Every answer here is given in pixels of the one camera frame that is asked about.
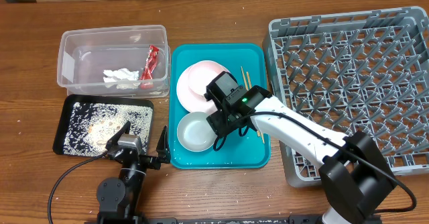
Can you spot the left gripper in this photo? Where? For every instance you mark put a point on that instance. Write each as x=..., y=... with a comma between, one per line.
x=162, y=150

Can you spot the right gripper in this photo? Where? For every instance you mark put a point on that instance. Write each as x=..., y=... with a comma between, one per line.
x=220, y=124

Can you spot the grey bowl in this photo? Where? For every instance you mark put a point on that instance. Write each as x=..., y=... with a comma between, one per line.
x=194, y=132

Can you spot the small pink plate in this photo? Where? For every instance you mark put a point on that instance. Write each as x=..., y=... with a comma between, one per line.
x=202, y=73

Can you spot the rice and food scraps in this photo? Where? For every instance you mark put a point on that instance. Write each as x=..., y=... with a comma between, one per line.
x=93, y=124

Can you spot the red snack wrapper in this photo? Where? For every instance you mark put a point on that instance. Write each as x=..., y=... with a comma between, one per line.
x=151, y=63

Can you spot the white napkin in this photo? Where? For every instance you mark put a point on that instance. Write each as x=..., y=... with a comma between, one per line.
x=122, y=78

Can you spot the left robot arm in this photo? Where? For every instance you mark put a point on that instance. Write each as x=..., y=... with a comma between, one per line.
x=118, y=197

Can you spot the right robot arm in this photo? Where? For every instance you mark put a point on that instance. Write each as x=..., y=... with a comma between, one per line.
x=354, y=174

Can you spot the black food waste tray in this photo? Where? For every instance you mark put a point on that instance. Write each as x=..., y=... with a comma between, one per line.
x=72, y=99

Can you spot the clear plastic waste bin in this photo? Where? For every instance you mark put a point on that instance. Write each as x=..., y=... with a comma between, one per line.
x=84, y=55

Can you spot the grey dishwasher rack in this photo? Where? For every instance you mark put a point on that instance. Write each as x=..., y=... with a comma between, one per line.
x=358, y=71

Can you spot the large white round plate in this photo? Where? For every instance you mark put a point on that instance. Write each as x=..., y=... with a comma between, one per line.
x=190, y=100

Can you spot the teal plastic serving tray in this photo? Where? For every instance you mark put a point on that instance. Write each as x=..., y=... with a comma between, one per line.
x=249, y=151

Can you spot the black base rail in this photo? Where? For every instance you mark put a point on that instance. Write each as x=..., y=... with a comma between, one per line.
x=292, y=219

